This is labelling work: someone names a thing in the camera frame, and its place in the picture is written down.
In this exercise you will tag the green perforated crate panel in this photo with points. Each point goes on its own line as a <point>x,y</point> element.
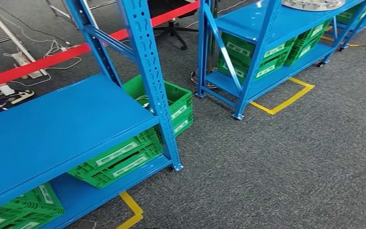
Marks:
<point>179,94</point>

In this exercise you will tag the white power adapter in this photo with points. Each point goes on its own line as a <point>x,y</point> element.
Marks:
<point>145,106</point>

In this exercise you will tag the black office chair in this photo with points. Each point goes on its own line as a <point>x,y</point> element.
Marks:
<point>172,31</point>

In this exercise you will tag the chrome barrier stanchion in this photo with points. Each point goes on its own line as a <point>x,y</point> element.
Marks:
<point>213,31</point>

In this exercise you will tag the white partition panel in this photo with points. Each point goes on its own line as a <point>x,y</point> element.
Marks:
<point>91,15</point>

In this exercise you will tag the red barrier belt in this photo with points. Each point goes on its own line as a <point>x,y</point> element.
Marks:
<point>44,63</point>

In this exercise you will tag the white power strip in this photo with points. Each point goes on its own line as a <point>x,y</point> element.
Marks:
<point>22,60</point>

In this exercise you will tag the grey plastic wheel cover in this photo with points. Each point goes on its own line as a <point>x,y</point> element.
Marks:
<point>312,3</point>

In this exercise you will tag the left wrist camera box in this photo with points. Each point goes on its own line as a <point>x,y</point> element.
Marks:
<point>85,225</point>

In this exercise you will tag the grey metal table frame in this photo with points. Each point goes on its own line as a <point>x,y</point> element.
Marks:
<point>53,8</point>

